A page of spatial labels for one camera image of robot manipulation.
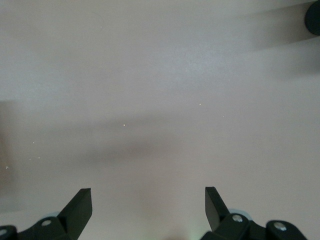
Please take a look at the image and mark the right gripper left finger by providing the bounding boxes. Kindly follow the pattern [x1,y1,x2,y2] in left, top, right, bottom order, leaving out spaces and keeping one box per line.
[18,187,94,240]

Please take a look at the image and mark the black round object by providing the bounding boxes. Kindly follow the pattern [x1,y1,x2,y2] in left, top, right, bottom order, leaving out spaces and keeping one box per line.
[303,0,320,36]

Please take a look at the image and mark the brown table cover sheet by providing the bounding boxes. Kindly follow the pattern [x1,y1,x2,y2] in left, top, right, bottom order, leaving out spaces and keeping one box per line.
[0,0,320,240]

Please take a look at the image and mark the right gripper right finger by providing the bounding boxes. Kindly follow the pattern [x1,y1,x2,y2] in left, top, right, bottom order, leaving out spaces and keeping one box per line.
[203,186,252,240]

